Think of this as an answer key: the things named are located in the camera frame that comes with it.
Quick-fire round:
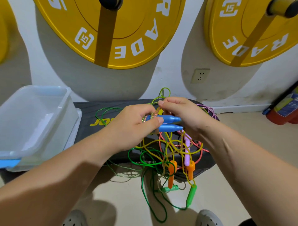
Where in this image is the person's left hand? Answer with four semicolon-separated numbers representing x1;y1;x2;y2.
103;103;165;153

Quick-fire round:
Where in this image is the person's right hand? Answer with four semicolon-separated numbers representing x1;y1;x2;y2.
158;97;216;141

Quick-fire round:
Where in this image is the blue handled jump rope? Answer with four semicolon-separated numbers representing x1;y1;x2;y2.
142;112;184;134

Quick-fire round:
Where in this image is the green jump rope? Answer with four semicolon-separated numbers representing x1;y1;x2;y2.
95;106;123;127

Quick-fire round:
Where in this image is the pile of jump ropes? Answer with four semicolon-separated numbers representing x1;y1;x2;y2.
105;88;220;223

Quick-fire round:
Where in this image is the clear plastic storage bin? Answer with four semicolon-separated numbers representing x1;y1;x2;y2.
0;85;78;162

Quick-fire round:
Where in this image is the person's right forearm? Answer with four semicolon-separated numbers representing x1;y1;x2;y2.
200;122;298;226

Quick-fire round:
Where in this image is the person's left forearm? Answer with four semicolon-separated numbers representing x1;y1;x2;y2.
0;131;119;226

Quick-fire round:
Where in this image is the person's left grey shoe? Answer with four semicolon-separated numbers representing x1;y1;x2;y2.
63;210;89;226

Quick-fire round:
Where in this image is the black aerobic step platform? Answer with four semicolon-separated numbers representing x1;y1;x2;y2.
0;99;217;183

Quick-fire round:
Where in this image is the translucent plastic lid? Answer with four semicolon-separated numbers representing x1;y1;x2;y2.
9;108;83;172

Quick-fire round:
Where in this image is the red fire extinguisher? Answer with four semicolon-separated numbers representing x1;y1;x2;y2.
262;81;298;125

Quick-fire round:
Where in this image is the large yellow weight plate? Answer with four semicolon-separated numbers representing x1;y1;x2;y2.
33;0;186;70

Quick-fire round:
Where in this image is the blue plastic piece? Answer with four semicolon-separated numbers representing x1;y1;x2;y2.
0;159;21;170

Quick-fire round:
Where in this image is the white wall socket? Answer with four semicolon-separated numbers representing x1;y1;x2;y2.
190;68;211;84

